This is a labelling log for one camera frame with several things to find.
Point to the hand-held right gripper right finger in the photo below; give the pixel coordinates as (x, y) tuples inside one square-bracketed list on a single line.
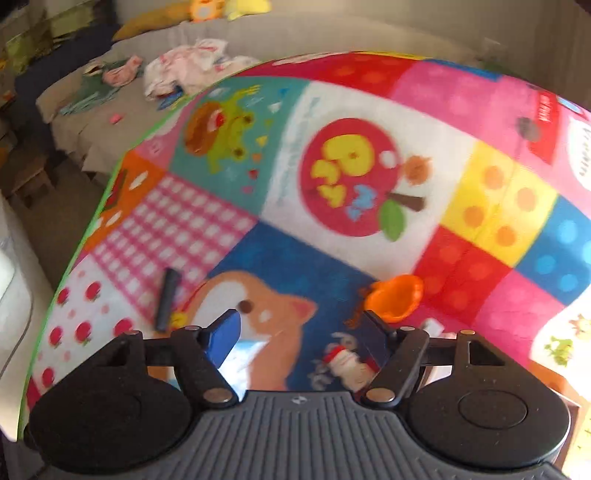
[(375, 341)]

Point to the black marker stick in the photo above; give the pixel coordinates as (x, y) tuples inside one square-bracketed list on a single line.
[(167, 300)]

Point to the small pink block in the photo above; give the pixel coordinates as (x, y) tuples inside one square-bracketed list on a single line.
[(115, 119)]

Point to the white appliance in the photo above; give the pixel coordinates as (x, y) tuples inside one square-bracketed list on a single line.
[(11, 286)]

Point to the green paper sheet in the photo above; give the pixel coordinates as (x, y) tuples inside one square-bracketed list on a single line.
[(92, 94)]

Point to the orange plastic toy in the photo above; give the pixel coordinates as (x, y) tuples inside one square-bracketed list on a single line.
[(397, 295)]

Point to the wooden stool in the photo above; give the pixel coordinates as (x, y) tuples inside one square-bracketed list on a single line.
[(32, 180)]

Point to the small yellow plush toy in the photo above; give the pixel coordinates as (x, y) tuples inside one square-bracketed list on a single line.
[(247, 8)]

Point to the colourful cartoon play mat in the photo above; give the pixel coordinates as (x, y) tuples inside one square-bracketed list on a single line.
[(286, 258)]

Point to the pink small cloth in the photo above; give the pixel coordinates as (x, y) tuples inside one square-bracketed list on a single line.
[(121, 71)]

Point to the white pink crumpled clothes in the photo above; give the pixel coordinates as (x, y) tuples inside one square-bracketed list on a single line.
[(194, 69)]

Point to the yellow duck plush toy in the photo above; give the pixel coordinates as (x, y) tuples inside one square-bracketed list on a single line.
[(207, 9)]

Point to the long yellow pillow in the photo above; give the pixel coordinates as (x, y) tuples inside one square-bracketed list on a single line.
[(152, 21)]

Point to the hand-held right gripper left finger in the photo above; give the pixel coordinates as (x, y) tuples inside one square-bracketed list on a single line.
[(224, 339)]

